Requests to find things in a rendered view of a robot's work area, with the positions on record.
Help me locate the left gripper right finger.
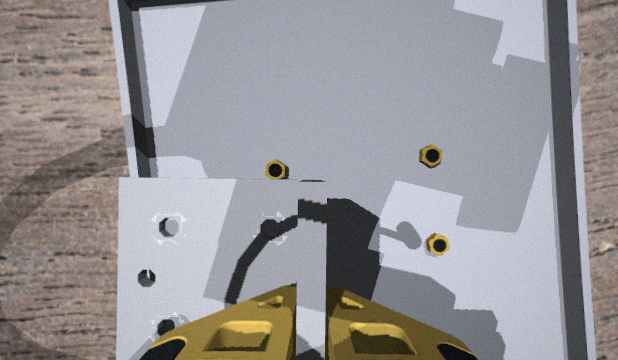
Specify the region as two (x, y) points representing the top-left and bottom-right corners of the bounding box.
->
(325, 286), (474, 360)

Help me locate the light grey metal bracket plate with holes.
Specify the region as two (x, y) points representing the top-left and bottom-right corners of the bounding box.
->
(116, 177), (327, 360)

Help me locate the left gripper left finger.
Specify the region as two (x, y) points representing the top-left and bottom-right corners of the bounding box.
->
(148, 286), (297, 360)

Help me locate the brass hex nut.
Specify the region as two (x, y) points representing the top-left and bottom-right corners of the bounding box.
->
(265, 159), (286, 179)
(426, 233), (450, 256)
(419, 144), (442, 167)

